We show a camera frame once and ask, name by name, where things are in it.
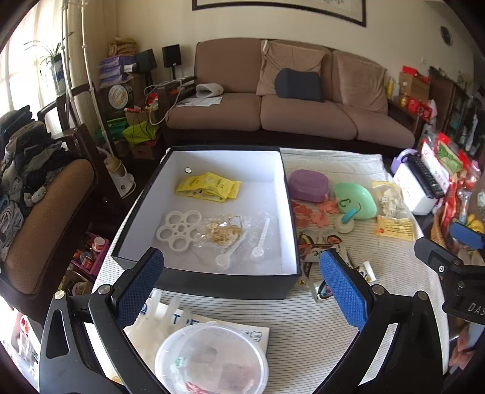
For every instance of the white printer box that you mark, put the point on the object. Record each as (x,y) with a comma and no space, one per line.
(411,193)

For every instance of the dark round wall fixture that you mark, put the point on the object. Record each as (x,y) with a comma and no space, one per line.
(446,36)

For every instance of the white coat rack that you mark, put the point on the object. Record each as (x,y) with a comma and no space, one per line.
(88,75)

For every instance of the stack of purple packs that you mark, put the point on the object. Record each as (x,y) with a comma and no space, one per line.
(115,70)

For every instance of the black speaker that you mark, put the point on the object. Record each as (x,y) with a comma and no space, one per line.
(146,60)
(171,56)

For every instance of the purple oval case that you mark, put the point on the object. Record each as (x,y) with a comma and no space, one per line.
(309,185)

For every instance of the green oval case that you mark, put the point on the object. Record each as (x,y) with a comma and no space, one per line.
(360,199)

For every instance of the clear plastic glove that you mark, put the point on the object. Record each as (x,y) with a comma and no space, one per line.
(168,307)

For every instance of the white papers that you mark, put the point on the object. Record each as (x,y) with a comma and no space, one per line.
(199,101)

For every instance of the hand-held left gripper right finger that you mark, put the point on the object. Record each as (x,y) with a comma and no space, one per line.
(341,291)

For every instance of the brown swirl chocolate bar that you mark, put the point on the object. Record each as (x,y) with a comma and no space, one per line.
(318,246)

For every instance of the white base teal peg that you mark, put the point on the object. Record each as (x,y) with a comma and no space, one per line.
(346,223)

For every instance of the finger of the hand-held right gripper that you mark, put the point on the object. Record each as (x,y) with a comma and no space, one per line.
(466,235)
(434,254)

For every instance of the framed wall picture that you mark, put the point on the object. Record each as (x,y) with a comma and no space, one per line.
(356,15)

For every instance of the brown sofa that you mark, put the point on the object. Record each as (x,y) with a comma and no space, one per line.
(303,117)

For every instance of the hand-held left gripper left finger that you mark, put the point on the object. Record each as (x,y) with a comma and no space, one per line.
(140,288)

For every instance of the round biscuit tin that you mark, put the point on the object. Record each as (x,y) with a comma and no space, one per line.
(120,96)

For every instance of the tan throw pillow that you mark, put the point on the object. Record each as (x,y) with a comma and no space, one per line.
(291,60)

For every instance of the round clear plastic container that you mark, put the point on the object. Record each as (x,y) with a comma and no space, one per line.
(212,360)

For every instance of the wrapped white plastic spoon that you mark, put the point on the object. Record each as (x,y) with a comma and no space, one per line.
(259,250)

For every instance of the dark lumbar cushion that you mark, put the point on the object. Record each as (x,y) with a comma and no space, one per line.
(299,85)

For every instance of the small white packet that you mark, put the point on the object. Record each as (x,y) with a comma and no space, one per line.
(364,271)

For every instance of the white ringed plastic tray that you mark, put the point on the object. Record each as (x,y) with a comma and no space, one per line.
(178,229)

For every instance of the potted plant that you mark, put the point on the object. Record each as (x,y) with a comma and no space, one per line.
(53,64)

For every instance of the yellow bottle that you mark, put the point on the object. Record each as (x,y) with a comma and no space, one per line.
(390,88)

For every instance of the wooden armchair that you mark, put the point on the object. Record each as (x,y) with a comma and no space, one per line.
(49,212)

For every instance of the white printed plastic bag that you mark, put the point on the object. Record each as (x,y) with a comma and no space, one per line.
(242,335)

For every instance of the yellow green bag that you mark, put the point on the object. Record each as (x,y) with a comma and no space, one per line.
(140,134)

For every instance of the pile of clothes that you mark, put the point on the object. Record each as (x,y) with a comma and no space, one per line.
(26,159)

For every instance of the clear bag of white pieces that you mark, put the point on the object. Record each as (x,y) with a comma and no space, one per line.
(390,199)

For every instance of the white neck massager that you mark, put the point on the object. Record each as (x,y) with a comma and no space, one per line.
(208,91)

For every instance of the black storage box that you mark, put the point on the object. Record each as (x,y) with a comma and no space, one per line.
(212,282)

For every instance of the purple tape dispenser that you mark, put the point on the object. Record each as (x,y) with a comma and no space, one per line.
(403,157)

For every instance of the dark wooden shelf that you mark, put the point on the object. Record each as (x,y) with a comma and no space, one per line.
(443,91)

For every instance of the yellow sachet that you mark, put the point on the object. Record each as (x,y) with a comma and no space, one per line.
(225,188)
(191,185)

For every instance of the wicker basket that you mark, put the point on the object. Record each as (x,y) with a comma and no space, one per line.
(439,231)

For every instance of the yellow label bag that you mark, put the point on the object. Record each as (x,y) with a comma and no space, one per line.
(394,229)

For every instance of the black remote control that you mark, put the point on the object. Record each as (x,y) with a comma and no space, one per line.
(426,176)

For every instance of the tan sofa back cushion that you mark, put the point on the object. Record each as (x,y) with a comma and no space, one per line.
(360,79)

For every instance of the striped white tablecloth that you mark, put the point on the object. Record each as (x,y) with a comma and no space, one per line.
(303,341)

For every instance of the pile of red snack packets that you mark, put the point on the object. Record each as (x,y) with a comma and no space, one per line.
(449,159)

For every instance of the pink flower ornament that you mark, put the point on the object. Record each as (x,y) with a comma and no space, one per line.
(320,219)
(329,205)

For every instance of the white kitchen appliance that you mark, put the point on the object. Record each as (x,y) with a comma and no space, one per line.
(119,178)

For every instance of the clear snack bag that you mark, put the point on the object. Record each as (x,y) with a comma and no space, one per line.
(219,233)

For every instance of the coral flower ornament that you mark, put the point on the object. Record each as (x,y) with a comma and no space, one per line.
(303,214)

